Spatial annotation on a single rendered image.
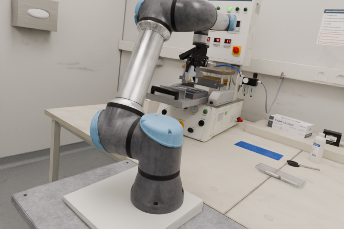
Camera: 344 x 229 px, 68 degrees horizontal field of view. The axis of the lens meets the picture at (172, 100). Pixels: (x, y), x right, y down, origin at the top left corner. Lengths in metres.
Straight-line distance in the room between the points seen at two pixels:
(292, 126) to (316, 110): 0.25
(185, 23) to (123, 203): 0.55
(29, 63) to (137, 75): 1.81
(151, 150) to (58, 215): 0.28
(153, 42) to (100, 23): 1.99
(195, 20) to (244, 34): 0.84
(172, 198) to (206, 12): 0.56
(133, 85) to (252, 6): 1.08
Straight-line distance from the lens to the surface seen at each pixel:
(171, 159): 0.66
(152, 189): 0.69
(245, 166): 1.16
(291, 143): 1.58
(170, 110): 1.44
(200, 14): 0.83
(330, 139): 1.67
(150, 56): 0.78
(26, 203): 0.81
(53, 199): 0.81
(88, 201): 0.76
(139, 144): 0.66
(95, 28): 2.74
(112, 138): 0.70
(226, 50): 1.66
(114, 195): 0.78
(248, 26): 1.63
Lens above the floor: 1.19
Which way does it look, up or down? 11 degrees down
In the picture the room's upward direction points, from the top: 8 degrees clockwise
